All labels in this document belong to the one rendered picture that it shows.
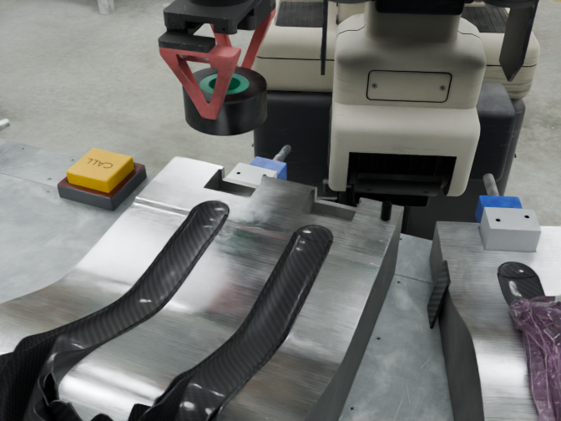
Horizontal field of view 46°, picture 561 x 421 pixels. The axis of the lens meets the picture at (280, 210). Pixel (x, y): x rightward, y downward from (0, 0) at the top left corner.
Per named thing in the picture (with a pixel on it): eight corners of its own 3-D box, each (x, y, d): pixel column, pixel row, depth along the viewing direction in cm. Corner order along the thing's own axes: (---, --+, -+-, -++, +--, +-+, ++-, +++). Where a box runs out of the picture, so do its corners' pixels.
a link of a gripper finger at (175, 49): (164, 124, 59) (153, 22, 54) (195, 90, 65) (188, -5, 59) (236, 135, 58) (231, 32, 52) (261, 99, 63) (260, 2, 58)
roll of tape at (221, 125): (204, 92, 68) (201, 60, 66) (277, 103, 67) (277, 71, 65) (171, 129, 62) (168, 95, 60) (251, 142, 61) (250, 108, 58)
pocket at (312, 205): (313, 214, 71) (314, 186, 69) (361, 225, 70) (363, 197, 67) (299, 239, 68) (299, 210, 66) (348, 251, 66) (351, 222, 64)
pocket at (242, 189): (223, 192, 74) (221, 164, 72) (266, 203, 73) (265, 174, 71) (204, 215, 71) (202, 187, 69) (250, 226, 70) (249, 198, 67)
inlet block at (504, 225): (462, 195, 78) (470, 156, 75) (504, 196, 78) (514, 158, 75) (480, 269, 68) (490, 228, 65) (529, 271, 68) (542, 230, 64)
